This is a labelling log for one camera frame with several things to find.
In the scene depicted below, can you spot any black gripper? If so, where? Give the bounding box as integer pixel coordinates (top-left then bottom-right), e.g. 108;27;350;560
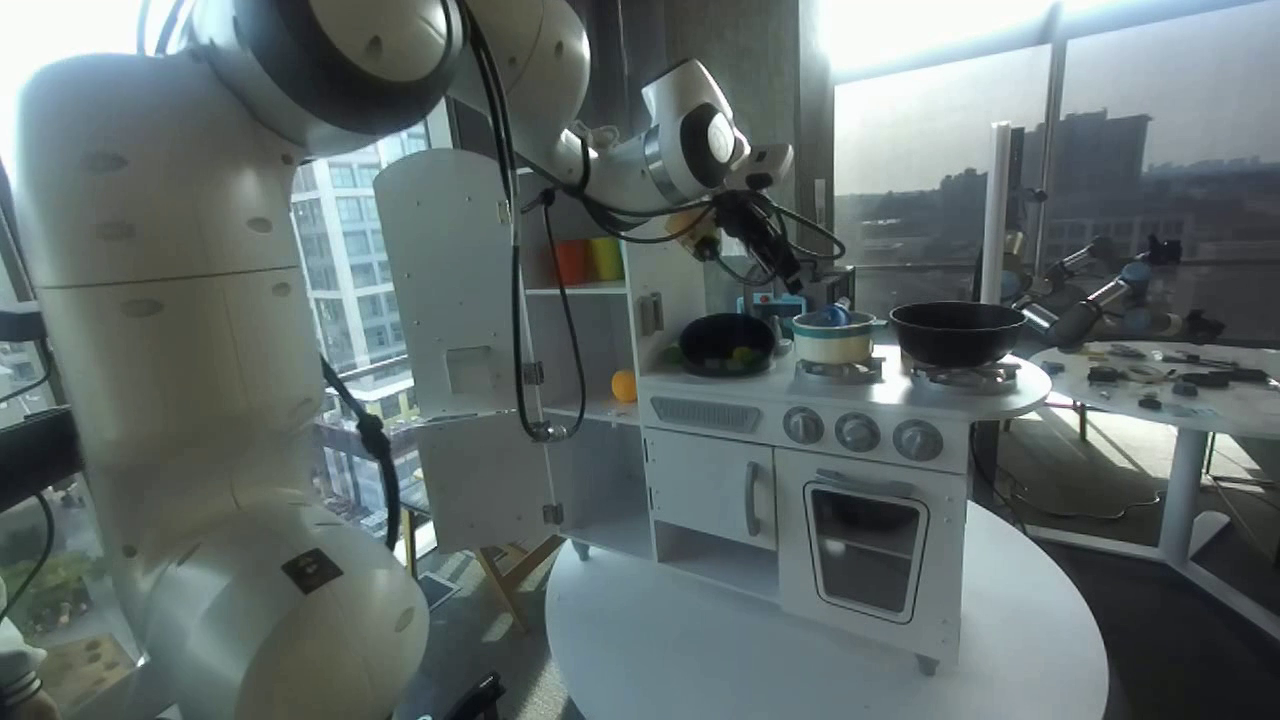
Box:
713;187;823;302

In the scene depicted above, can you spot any white plastic pot teal stripe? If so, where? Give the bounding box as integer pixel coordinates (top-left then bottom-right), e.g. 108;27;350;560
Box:
786;308;879;374

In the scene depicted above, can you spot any black toy pot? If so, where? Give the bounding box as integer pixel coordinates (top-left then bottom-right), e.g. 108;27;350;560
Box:
675;308;781;381

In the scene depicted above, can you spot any grey toy faucet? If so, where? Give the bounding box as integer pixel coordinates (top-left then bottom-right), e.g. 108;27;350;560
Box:
745;283;809;342

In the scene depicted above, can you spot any grey stove knob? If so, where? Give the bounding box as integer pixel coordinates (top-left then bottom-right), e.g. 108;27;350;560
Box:
832;408;883;455
892;416;949;465
781;403;826;450

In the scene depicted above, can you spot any black frying pan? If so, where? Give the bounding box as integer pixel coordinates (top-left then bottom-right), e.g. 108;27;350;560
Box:
886;302;1059;374

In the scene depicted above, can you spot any yellow-green plastic cup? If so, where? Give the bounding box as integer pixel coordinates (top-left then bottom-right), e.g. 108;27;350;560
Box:
587;238;626;283

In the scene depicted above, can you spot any white toy kitchen cabinet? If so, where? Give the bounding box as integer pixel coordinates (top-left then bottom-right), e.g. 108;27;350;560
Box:
505;173;1056;676

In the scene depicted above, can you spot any white vertical panel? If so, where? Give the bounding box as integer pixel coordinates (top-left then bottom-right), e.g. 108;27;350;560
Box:
974;122;1033;308

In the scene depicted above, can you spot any orange plastic cup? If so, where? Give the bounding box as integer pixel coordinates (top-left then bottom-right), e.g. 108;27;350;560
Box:
551;242;597;288

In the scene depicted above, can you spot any white oven door with window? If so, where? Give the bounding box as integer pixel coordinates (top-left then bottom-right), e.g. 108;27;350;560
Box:
775;450;971;657

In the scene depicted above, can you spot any grey cylindrical device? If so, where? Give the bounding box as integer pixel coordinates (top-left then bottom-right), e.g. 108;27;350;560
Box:
1015;238;1191;354

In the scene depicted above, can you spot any tall white cabinet door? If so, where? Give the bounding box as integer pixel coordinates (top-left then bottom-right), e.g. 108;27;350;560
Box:
373;150;551;422

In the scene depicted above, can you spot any round white table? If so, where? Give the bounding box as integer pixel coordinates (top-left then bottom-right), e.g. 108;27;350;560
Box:
540;500;1110;720

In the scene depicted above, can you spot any short white cabinet door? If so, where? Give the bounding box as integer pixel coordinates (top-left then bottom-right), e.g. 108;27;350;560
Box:
410;412;566;557

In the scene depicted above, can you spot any white side table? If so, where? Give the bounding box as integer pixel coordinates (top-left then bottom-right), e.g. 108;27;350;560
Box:
1033;338;1280;571

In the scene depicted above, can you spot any black floor object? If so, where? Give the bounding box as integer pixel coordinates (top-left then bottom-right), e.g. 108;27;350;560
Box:
444;673;510;720

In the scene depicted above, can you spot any white cupboard door grey handle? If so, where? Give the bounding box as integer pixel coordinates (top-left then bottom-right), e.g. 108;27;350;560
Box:
644;430;781;552

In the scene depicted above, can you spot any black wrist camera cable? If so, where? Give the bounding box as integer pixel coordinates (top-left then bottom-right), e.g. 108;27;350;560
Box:
455;0;853;450

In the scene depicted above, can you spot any wooden frame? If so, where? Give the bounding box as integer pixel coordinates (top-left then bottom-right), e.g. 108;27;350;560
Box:
464;533;571;616

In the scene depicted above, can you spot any black arm base cable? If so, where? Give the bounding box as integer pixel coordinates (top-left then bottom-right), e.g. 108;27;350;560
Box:
314;357;409;552

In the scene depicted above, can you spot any black equipment mount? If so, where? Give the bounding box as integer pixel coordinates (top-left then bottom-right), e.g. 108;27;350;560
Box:
0;303;89;518

